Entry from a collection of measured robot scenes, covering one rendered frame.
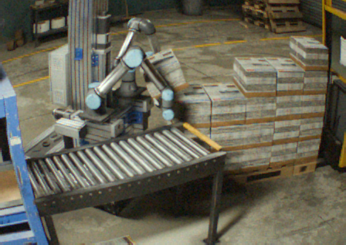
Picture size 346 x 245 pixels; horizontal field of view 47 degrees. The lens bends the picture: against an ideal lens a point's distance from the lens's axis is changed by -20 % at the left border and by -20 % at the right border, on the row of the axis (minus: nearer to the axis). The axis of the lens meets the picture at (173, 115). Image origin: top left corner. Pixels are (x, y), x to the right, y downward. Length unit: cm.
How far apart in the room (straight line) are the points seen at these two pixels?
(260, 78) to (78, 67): 146
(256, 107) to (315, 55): 77
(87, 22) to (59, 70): 50
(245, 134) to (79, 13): 171
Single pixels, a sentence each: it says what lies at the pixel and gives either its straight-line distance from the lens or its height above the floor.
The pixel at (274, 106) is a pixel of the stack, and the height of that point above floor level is 74.
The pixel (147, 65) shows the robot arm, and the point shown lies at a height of 118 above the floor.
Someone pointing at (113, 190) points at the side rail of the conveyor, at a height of 77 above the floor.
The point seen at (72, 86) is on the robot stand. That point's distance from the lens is 383.
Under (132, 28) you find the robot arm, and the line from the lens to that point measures 403.
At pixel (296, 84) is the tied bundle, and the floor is 94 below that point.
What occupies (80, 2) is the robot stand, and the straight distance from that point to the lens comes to 360.
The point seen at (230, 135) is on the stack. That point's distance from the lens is 391.
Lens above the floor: 225
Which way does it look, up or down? 24 degrees down
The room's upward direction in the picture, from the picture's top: straight up
